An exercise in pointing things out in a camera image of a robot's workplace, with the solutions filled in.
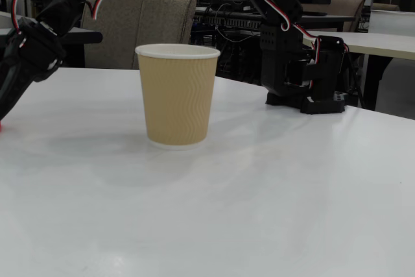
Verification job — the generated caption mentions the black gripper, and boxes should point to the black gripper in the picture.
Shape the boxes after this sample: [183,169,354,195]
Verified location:
[0,19,67,123]

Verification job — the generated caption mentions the tan ripple paper cup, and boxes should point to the tan ripple paper cup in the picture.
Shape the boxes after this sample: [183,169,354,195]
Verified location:
[134,43,221,151]

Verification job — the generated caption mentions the dark-edged grey table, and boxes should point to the dark-edged grey table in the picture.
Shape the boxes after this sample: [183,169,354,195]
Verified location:
[0,10,104,67]

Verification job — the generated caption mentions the beige fabric chair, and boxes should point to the beige fabric chair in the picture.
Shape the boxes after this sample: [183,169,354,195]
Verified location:
[80,0,198,70]

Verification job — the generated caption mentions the tan office chair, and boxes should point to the tan office chair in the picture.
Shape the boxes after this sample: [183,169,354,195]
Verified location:
[306,0,367,33]
[372,3,400,12]

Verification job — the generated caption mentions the white table dark legs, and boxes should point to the white table dark legs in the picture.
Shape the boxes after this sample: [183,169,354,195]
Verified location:
[304,30,415,111]

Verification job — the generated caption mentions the white desk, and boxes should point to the white desk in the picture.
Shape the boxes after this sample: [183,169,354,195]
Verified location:
[368,9,415,36]

